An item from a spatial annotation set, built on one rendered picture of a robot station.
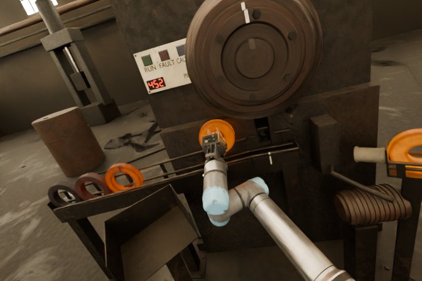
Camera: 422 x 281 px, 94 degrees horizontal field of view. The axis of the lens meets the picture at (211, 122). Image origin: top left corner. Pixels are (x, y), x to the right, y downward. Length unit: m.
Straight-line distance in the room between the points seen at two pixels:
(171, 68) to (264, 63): 0.42
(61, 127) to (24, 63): 6.86
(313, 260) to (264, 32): 0.61
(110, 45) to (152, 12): 6.94
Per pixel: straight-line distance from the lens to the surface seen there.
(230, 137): 0.84
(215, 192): 0.59
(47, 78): 9.53
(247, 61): 0.65
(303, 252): 0.61
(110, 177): 1.13
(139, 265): 0.85
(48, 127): 3.29
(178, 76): 0.91
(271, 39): 0.67
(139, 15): 0.96
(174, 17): 0.92
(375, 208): 0.98
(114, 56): 7.84
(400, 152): 0.91
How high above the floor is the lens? 1.19
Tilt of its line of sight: 21 degrees down
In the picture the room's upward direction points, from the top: 16 degrees counter-clockwise
